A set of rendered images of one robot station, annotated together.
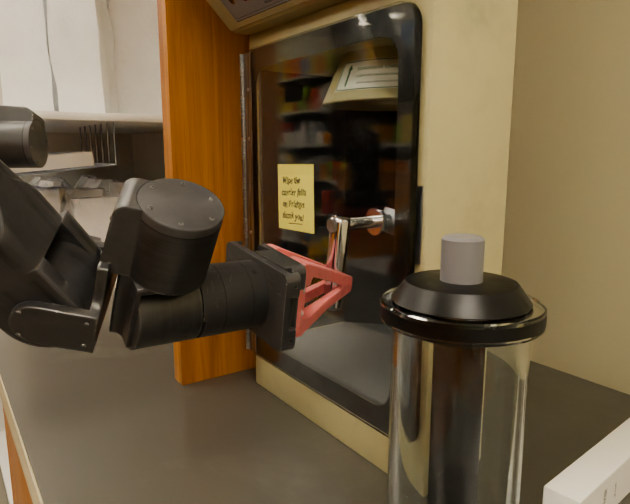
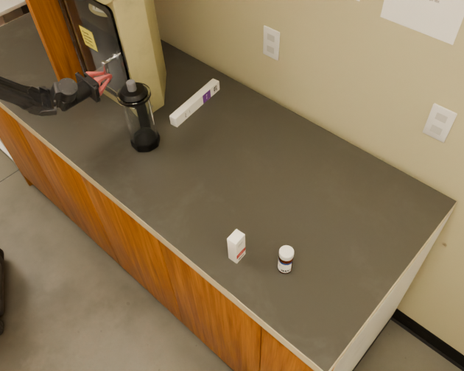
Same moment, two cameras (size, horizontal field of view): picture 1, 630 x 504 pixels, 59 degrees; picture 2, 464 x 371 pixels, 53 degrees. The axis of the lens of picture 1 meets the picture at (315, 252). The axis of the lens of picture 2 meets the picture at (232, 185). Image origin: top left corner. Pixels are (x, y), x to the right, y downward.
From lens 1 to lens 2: 1.20 m
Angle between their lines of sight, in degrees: 41
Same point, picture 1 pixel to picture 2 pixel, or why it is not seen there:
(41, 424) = (26, 115)
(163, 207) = (65, 89)
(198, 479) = (84, 126)
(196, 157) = (44, 14)
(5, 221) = (34, 99)
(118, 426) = not seen: hidden behind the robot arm
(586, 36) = not seen: outside the picture
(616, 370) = (215, 59)
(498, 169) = (146, 36)
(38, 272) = (43, 106)
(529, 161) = not seen: outside the picture
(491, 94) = (139, 19)
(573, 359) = (204, 54)
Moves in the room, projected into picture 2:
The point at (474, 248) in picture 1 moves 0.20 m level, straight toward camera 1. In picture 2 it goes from (132, 85) to (118, 130)
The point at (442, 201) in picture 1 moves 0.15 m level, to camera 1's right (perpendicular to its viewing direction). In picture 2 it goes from (130, 53) to (176, 46)
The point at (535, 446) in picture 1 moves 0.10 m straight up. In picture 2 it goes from (178, 98) to (174, 77)
